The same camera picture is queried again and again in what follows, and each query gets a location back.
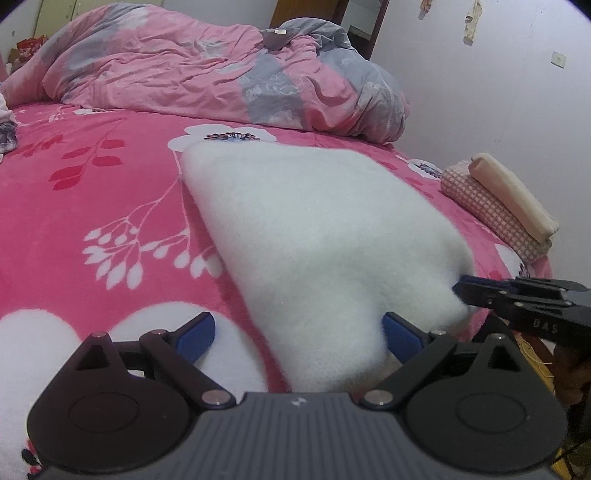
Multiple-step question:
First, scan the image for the pile of white clothes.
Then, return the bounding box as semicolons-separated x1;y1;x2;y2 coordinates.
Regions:
0;95;18;162

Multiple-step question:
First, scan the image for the white wall switch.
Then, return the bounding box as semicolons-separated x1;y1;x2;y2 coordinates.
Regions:
551;51;566;69

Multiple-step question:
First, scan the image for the folded beige garment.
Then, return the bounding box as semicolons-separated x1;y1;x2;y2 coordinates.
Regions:
469;153;560;243

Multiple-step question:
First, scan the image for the right hand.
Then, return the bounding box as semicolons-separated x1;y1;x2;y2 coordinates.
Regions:
551;345;590;407

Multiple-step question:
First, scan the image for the brown wooden door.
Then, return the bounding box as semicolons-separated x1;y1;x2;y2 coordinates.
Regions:
270;0;390;60

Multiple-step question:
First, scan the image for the cream fleece sweater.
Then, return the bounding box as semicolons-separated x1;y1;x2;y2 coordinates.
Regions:
181;141;474;392

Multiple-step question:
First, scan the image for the red snack bag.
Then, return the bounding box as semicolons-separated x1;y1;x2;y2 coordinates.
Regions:
8;35;48;72

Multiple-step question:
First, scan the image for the pink floral bed blanket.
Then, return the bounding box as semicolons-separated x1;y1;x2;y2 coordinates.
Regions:
1;103;551;479

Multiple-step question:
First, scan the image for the pink grey floral duvet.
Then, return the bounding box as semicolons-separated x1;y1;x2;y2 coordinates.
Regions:
1;3;408;144

